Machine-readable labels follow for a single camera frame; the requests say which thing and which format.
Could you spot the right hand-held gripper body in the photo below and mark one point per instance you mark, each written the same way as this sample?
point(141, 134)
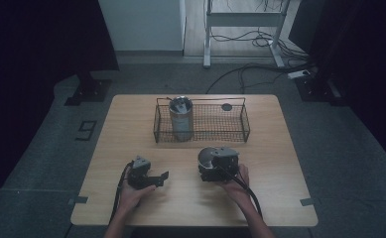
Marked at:
point(225, 165)

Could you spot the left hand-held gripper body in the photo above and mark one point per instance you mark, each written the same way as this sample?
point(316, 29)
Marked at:
point(139, 173)

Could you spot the steel tumbler with lid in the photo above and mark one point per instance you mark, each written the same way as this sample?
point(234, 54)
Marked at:
point(181, 119)

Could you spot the person's left hand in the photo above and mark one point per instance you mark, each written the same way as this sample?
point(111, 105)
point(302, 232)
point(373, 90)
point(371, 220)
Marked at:
point(132, 198)

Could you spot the person's right hand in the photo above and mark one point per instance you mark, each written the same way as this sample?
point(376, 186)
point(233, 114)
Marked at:
point(235, 190)

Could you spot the round black table mark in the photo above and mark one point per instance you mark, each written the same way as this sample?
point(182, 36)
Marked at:
point(227, 106)

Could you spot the grey tape piece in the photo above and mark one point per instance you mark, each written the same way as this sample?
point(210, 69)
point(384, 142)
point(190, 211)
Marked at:
point(307, 201)
point(78, 200)

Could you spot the black stand base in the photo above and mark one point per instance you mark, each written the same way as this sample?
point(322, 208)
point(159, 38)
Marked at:
point(89, 91)
point(316, 89)

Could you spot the white power strip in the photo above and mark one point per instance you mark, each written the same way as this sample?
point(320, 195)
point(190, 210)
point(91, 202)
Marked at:
point(298, 74)

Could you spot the white cabinet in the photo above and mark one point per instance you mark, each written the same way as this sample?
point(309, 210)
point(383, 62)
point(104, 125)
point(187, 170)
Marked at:
point(144, 26)

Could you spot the black curtain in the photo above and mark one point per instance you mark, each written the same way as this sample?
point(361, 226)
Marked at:
point(31, 66)
point(362, 49)

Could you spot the white metal desk frame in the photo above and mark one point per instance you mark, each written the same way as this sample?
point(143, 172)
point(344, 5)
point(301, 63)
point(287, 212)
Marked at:
point(243, 19)

